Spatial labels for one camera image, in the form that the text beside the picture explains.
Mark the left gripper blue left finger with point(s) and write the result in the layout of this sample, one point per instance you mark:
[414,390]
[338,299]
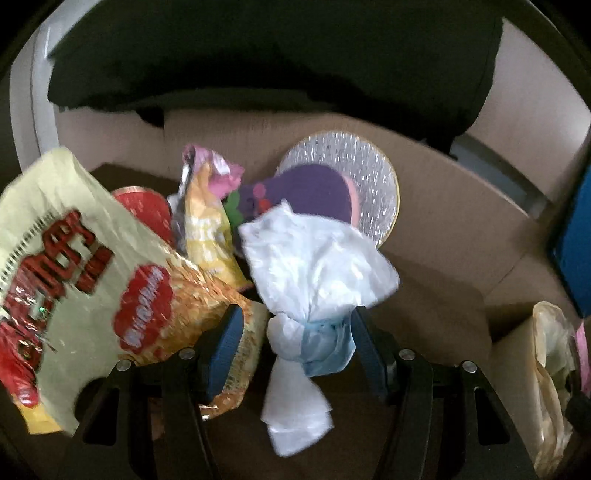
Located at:
[220,345]

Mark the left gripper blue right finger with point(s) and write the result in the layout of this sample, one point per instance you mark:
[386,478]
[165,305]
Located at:
[377,351]

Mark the white tissue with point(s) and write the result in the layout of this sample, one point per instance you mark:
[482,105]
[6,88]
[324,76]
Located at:
[311,272]

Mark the yellow pink snack wrapper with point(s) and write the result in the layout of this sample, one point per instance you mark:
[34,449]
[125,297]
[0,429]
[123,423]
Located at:
[200,227]

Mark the silver round cake board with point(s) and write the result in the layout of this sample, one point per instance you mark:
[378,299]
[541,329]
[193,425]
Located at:
[367,166]

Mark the cream noodle packet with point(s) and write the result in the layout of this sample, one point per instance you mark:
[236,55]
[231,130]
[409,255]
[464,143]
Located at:
[85,284]

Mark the purple pink sponge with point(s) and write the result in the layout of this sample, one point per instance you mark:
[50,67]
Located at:
[312,189]

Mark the pink plastic spoon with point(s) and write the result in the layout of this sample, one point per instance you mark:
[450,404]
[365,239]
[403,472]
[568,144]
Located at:
[584,359]

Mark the red paper cup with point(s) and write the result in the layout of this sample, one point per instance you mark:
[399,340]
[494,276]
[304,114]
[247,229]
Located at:
[149,207]

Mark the blue hanging towel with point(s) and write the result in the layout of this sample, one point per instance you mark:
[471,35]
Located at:
[569,246]

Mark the black hanging cloth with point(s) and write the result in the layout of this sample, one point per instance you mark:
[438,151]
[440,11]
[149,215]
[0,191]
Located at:
[423,69]

